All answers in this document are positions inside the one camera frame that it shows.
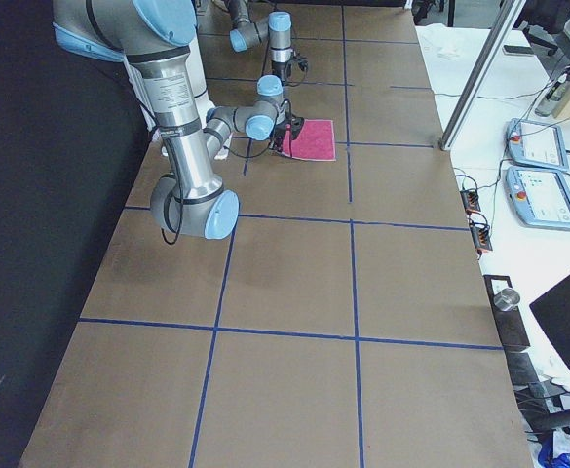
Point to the near blue teach pendant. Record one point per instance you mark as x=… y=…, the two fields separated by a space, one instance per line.
x=539 y=197

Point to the near orange connector block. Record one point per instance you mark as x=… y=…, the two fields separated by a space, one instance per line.
x=480 y=232

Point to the black rectangular tray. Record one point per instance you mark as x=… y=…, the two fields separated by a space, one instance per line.
x=510 y=327

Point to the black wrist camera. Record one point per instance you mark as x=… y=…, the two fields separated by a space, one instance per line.
x=294 y=127
x=301 y=62

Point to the far blue teach pendant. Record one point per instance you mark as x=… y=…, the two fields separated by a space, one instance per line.
x=536 y=144

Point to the blue teach pendant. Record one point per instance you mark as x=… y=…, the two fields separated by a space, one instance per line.
x=539 y=197
x=536 y=144

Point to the far orange connector block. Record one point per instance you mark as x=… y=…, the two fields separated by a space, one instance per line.
x=470 y=200

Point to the small steel cup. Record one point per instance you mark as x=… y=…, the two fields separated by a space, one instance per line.
x=506 y=299

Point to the pink towel white trim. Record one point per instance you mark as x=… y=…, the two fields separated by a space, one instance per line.
x=314 y=142

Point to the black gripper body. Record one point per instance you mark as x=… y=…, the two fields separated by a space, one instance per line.
x=282 y=133
x=281 y=71

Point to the black smartphone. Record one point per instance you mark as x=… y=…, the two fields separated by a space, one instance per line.
x=514 y=50

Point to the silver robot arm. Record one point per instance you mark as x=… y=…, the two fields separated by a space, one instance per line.
x=274 y=30
x=156 y=37

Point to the black office chair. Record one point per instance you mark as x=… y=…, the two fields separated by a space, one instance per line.
x=550 y=15

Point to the white mounting post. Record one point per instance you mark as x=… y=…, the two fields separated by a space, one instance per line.
x=197 y=79

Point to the aluminium frame post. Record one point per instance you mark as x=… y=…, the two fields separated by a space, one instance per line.
x=499 y=31

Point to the crumpled white tissue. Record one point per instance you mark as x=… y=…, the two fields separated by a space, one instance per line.
x=450 y=51

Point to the orange connector block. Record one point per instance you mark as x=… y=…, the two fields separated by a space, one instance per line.
x=480 y=232
x=470 y=200

